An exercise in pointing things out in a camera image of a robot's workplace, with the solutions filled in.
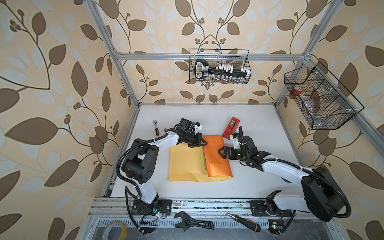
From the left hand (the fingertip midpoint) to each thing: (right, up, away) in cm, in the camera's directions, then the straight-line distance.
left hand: (208, 142), depth 86 cm
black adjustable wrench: (-12, -35, -16) cm, 40 cm away
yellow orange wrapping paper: (-12, -14, +4) cm, 19 cm away
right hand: (+10, -6, +1) cm, 11 cm away
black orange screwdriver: (+17, -35, -17) cm, 42 cm away
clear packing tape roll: (-47, -37, -20) cm, 63 cm away
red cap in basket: (+54, +31, +3) cm, 62 cm away
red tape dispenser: (+17, +7, +16) cm, 25 cm away
